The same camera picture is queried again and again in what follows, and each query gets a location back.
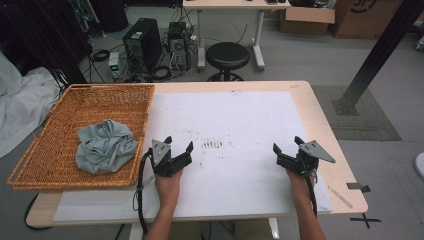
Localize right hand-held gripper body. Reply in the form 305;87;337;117
276;139;337;178

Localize small open computer tower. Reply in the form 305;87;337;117
166;21;191;71

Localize grey floor mat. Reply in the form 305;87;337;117
311;85;403;142

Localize orange wicker basket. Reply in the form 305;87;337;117
6;83;156;191

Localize white round object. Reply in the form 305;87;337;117
413;152;424;181

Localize person's right hand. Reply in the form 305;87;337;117
286;169;316;201

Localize large black computer tower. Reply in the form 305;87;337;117
122;17;164;74

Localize black round stool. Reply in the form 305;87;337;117
205;41;251;83

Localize clear tape strip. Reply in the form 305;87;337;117
327;185;354;210

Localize person's khaki pants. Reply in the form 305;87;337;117
166;218;279;240

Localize black metal post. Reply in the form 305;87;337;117
331;0;424;117

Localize white cloth sheet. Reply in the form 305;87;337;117
0;51;63;159

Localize large cardboard box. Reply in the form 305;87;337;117
329;0;406;39

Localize white table mat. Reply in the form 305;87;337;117
52;91;334;223

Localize hand-held gripper black cable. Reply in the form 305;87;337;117
301;169;319;218
132;148;156;236

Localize right hand-held gripper black cable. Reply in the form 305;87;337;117
301;169;319;218

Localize left hand-held gripper black cable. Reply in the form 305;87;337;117
132;148;156;236

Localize grey-green printed t-shirt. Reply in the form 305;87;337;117
75;119;139;176

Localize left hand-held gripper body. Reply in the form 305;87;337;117
148;139;193;178

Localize small open cardboard box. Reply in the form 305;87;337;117
279;6;336;37

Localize white-legged wooden desk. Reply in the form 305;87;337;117
182;0;292;73

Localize person's left hand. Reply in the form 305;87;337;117
154;169;184;208

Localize dark curtain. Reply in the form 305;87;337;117
0;0;93;84

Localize white power unit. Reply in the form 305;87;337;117
108;51;121;81

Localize white table leg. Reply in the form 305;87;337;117
268;218;280;240
128;222;144;240

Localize coiled black cable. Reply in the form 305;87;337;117
89;48;111;63

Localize black tape piece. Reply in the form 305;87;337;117
345;182;372;194

